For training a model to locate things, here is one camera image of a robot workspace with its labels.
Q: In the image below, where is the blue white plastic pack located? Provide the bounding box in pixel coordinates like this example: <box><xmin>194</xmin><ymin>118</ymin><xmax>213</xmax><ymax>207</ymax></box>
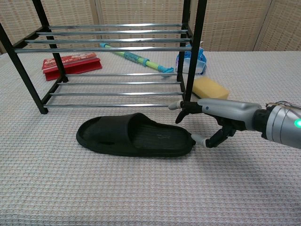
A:
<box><xmin>175</xmin><ymin>46</ymin><xmax>208</xmax><ymax>75</ymax></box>

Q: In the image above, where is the yellow sponge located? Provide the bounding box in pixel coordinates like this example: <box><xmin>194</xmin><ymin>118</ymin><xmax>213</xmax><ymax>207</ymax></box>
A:
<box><xmin>191</xmin><ymin>77</ymin><xmax>230</xmax><ymax>100</ymax></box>

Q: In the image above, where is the beige woven tablecloth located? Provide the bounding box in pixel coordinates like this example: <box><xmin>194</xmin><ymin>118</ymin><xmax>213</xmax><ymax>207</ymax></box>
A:
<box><xmin>0</xmin><ymin>50</ymin><xmax>301</xmax><ymax>226</ymax></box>

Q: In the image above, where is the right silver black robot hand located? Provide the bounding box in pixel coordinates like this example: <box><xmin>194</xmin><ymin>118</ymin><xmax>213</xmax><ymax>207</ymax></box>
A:
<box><xmin>168</xmin><ymin>98</ymin><xmax>263</xmax><ymax>149</ymax></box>

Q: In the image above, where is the green blue toy water pump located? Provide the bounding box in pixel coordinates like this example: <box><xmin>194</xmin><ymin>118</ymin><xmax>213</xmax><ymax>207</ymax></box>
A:
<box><xmin>99</xmin><ymin>43</ymin><xmax>174</xmax><ymax>80</ymax></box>

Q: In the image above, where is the bamboo folding screen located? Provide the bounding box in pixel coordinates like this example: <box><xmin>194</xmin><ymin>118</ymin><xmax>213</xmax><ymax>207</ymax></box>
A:
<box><xmin>0</xmin><ymin>0</ymin><xmax>301</xmax><ymax>55</ymax></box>

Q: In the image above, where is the black rubber slipper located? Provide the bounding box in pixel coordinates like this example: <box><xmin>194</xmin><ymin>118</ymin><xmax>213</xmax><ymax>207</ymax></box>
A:
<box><xmin>76</xmin><ymin>112</ymin><xmax>196</xmax><ymax>158</ymax></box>

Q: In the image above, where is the red printed gift box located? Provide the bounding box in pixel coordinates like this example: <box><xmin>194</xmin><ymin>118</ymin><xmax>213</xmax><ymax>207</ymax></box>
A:
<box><xmin>42</xmin><ymin>52</ymin><xmax>103</xmax><ymax>81</ymax></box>

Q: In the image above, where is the black metal shoe rack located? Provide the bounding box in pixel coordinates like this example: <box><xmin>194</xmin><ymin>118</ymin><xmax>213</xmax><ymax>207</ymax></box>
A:
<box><xmin>0</xmin><ymin>0</ymin><xmax>208</xmax><ymax>115</ymax></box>

